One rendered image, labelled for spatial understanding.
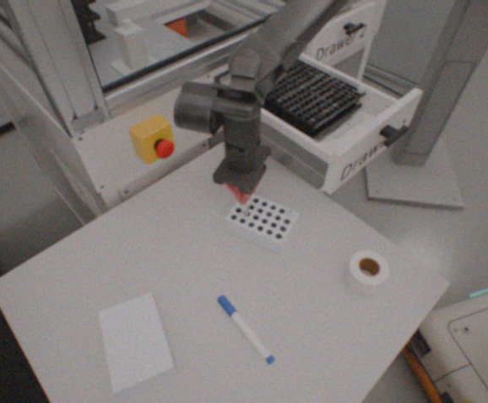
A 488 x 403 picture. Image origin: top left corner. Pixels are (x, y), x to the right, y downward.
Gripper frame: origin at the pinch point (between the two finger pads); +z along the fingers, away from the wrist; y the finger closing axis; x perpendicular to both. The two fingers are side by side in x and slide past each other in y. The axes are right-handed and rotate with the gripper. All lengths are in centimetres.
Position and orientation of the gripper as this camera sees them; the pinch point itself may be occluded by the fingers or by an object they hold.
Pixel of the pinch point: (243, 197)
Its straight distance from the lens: 66.1
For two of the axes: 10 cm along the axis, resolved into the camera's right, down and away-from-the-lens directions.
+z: 0.1, 6.4, 7.7
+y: -4.0, 7.1, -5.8
